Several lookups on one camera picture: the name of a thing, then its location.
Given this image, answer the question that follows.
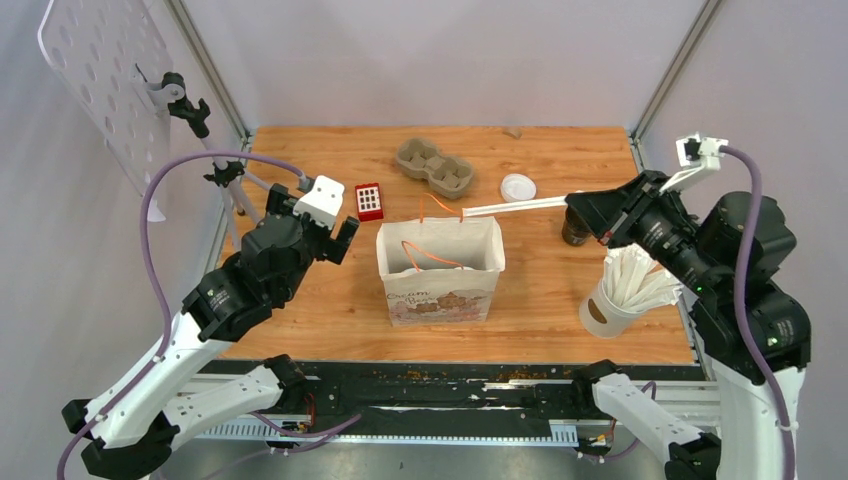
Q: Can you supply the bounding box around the white paper bakery bag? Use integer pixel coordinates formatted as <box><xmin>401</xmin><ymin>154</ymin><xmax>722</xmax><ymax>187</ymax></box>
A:
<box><xmin>376</xmin><ymin>194</ymin><xmax>506</xmax><ymax>327</ymax></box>

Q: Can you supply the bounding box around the red toy block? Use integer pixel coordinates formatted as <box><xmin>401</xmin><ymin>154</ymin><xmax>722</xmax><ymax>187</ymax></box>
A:
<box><xmin>354</xmin><ymin>183</ymin><xmax>384</xmax><ymax>222</ymax></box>

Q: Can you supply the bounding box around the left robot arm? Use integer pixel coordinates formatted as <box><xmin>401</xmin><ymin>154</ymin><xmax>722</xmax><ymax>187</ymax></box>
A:
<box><xmin>62</xmin><ymin>176</ymin><xmax>359</xmax><ymax>479</ymax></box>

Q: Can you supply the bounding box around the cardboard cup carrier tray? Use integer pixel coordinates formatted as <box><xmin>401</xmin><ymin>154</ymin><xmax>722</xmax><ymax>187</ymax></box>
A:
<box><xmin>395</xmin><ymin>137</ymin><xmax>475</xmax><ymax>200</ymax></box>

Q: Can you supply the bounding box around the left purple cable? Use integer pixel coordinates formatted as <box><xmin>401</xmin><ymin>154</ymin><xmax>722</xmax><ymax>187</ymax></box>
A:
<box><xmin>56</xmin><ymin>150</ymin><xmax>313</xmax><ymax>480</ymax></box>

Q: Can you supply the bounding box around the wrapped white straws bundle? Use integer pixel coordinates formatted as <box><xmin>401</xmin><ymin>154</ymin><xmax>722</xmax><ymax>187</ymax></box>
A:
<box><xmin>600</xmin><ymin>244</ymin><xmax>683</xmax><ymax>313</ymax></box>

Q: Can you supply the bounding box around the tripod stand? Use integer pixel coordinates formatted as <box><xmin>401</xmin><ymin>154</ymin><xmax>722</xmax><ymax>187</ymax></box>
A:
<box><xmin>135</xmin><ymin>64</ymin><xmax>293</xmax><ymax>253</ymax></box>

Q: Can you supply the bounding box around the stack of white lids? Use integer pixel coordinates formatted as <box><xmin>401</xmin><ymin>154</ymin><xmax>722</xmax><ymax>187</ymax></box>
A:
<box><xmin>499</xmin><ymin>173</ymin><xmax>537</xmax><ymax>203</ymax></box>

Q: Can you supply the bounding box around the perforated white panel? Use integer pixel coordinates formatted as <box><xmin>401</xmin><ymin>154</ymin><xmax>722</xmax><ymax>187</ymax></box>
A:
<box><xmin>38</xmin><ymin>0</ymin><xmax>185</xmax><ymax>195</ymax></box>

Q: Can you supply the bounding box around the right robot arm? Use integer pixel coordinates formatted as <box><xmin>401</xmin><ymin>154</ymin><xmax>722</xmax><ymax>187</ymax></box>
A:
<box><xmin>565</xmin><ymin>170</ymin><xmax>812</xmax><ymax>479</ymax></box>

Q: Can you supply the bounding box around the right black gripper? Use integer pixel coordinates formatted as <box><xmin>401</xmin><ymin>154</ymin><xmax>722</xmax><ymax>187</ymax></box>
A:
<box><xmin>562</xmin><ymin>164</ymin><xmax>720</xmax><ymax>289</ymax></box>

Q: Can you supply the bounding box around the white straw holder cup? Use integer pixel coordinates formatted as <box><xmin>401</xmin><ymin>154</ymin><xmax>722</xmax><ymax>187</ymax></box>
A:
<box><xmin>578</xmin><ymin>280</ymin><xmax>648</xmax><ymax>339</ymax></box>

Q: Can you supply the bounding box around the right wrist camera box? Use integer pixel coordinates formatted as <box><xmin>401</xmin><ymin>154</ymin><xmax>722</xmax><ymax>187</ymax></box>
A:
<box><xmin>660</xmin><ymin>133</ymin><xmax>729</xmax><ymax>194</ymax></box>

